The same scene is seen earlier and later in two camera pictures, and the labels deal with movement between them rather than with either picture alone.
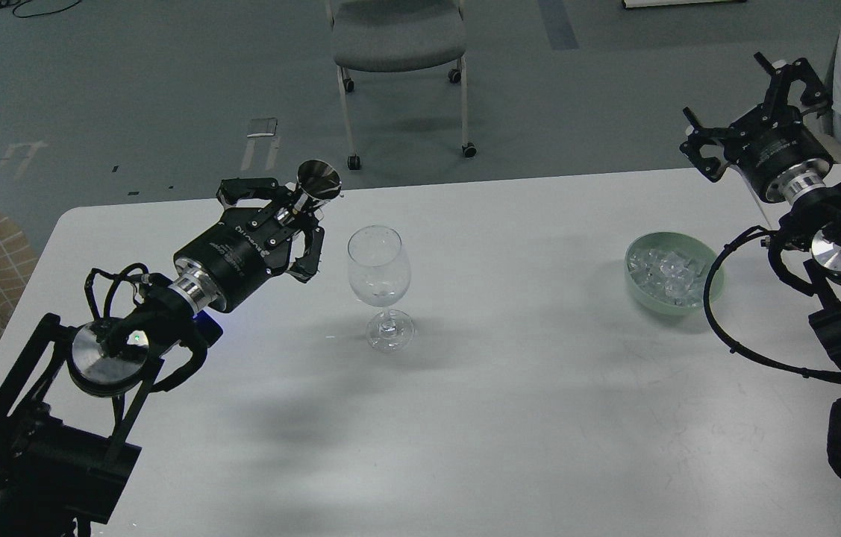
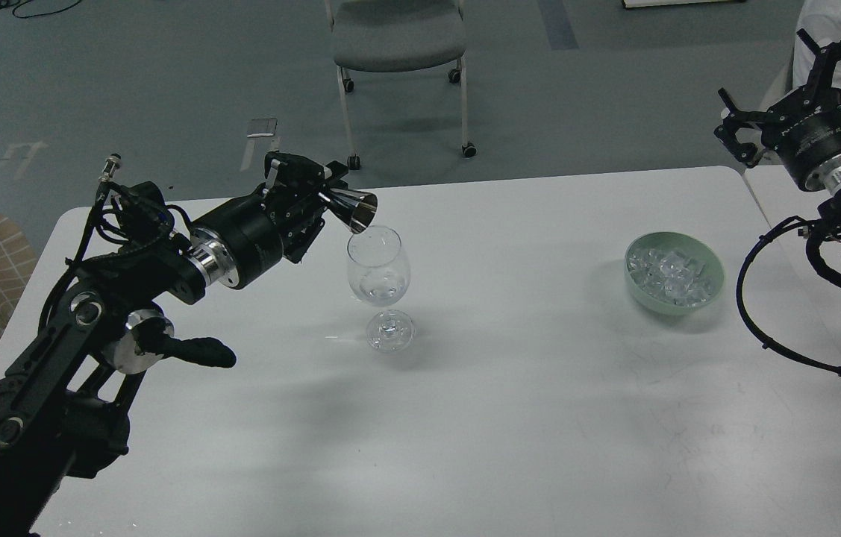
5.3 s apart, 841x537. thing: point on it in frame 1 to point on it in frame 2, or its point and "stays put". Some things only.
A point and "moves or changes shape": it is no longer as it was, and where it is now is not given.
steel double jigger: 317,180 moves or changes shape
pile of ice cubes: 668,275 stays put
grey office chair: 394,36 stays put
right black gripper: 769,139 to 825,148
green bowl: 666,272 stays put
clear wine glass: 379,272 stays put
